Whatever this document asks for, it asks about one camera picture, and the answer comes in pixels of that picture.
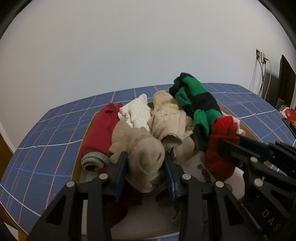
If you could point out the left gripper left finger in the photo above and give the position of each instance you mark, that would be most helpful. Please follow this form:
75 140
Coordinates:
103 199

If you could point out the dark wall outlet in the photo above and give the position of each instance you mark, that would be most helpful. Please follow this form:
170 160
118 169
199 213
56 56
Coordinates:
258 54

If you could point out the small red garment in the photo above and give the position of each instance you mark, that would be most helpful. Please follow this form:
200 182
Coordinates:
225 128

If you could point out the maroon grey-banded underwear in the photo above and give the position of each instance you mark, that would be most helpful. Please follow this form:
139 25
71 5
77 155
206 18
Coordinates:
94 151

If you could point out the white dotted underwear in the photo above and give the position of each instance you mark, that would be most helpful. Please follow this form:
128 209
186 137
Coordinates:
136 113

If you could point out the shallow cardboard tray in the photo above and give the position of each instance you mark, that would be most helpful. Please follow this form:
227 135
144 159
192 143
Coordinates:
148 220

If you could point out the black flat monitor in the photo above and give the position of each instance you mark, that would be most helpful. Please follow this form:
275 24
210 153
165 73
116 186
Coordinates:
287 82

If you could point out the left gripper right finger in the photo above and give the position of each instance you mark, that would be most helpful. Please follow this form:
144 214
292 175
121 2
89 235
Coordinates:
208 211

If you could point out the red plastic bag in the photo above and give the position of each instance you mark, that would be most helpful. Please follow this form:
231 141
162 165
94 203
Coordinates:
290 114

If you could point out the beige underwear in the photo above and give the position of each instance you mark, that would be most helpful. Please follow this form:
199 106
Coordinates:
172 127

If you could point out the tan underwear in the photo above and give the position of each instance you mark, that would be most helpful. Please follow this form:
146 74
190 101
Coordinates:
145 155

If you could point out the green black underwear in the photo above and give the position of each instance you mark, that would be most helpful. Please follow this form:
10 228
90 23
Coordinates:
199 104

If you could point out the pale pink underwear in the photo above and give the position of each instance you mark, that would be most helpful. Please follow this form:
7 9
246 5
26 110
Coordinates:
239 130

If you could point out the blue plaid cloth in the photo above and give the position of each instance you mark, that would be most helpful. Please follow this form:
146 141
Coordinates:
44 160

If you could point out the white wall outlet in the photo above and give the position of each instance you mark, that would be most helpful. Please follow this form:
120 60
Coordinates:
263 58

